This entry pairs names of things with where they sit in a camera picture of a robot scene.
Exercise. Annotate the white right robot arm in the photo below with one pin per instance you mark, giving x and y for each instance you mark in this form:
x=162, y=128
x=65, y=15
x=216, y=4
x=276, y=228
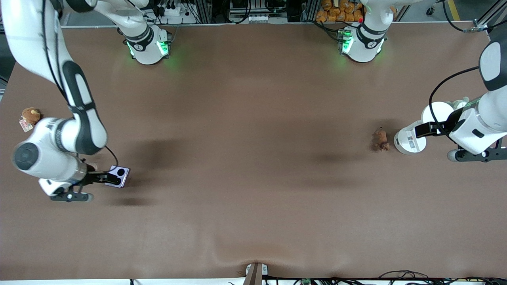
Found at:
x=81, y=118

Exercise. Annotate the aluminium frame profile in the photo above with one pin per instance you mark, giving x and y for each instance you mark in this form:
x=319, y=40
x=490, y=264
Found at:
x=481, y=27

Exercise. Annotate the orange stuffed items pile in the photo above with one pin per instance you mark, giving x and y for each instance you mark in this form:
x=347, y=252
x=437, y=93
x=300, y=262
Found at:
x=336, y=12

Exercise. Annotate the white power strip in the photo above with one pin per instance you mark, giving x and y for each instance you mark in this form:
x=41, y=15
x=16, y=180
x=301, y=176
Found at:
x=260, y=18

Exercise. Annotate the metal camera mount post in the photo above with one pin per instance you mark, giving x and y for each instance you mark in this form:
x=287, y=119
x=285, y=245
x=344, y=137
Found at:
x=255, y=275

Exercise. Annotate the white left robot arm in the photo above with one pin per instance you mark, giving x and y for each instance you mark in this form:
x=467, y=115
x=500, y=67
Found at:
x=475, y=126

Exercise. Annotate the paper tag of plush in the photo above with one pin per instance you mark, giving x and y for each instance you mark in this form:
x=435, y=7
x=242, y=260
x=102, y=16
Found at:
x=25, y=126

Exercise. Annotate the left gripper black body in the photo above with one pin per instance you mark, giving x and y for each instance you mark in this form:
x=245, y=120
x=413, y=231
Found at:
x=446, y=126

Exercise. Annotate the white cylindrical container with label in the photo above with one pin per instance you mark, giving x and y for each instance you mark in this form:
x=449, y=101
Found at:
x=404, y=143

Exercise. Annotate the white round container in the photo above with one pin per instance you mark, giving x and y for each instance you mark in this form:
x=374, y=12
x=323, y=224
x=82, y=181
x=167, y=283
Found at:
x=435, y=111

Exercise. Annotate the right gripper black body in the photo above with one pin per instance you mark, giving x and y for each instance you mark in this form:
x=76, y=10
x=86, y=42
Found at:
x=92, y=177

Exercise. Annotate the small brown plush toy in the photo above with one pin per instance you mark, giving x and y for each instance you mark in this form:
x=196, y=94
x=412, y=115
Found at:
x=381, y=139

